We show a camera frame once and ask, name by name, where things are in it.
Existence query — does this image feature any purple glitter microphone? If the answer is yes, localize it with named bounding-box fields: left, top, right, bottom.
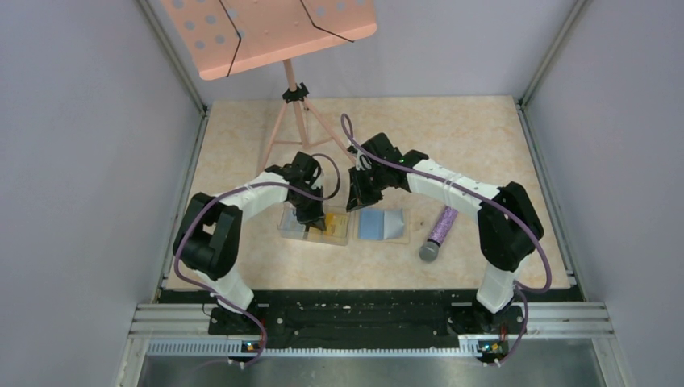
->
left=419, top=206, right=459, bottom=262

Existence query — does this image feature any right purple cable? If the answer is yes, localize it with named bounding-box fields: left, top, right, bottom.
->
left=340, top=112, right=553, bottom=364

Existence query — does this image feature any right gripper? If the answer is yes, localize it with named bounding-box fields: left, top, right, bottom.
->
left=347, top=164, right=389, bottom=212

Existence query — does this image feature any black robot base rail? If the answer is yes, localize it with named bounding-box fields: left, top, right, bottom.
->
left=208, top=290, right=524, bottom=350

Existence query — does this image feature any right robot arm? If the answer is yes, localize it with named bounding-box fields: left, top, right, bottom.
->
left=347, top=133, right=550, bottom=332

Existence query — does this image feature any yellow credit card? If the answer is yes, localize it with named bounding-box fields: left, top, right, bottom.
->
left=304, top=213, right=349, bottom=246

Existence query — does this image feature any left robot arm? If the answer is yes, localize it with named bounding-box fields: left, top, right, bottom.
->
left=173, top=152, right=326, bottom=333

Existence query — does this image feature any pink music stand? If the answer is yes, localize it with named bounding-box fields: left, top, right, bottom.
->
left=162, top=0, right=377, bottom=168

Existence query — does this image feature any clear plastic card box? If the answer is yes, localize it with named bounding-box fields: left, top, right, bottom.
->
left=277, top=204, right=352, bottom=246

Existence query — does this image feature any grey slotted cable duct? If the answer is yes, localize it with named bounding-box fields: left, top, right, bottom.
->
left=146, top=337, right=503, bottom=359

